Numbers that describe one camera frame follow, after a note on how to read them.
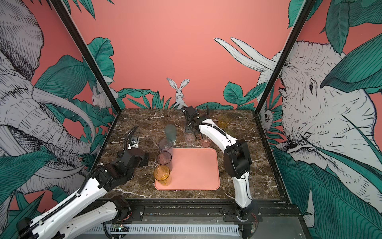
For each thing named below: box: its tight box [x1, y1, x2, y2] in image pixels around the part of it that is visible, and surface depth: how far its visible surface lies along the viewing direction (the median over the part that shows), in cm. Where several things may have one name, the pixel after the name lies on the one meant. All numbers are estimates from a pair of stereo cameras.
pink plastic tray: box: [154, 147, 221, 191], surface depth 89 cm
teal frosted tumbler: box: [164, 123, 178, 144], surface depth 103 cm
